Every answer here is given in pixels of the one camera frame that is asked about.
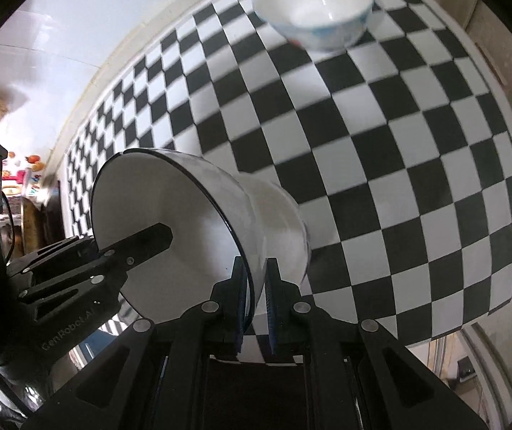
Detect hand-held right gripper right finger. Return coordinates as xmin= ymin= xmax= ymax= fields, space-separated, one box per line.
xmin=262 ymin=257 xmax=489 ymax=430

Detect colourful wall stickers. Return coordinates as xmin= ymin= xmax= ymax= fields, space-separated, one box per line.
xmin=0 ymin=150 xmax=44 ymax=189

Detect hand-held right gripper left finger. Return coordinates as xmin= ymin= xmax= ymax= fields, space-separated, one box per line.
xmin=20 ymin=255 xmax=250 ymax=430

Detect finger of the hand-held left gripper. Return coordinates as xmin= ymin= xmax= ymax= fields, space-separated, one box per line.
xmin=18 ymin=224 xmax=173 ymax=355
xmin=7 ymin=235 xmax=100 ymax=285

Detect white bowl with dark rim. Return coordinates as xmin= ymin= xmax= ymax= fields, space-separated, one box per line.
xmin=90 ymin=148 xmax=312 ymax=336

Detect black and white checkered tablecloth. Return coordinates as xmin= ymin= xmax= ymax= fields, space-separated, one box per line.
xmin=65 ymin=0 xmax=512 ymax=363

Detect white bowl with blue print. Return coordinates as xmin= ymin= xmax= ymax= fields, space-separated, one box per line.
xmin=252 ymin=0 xmax=375 ymax=52

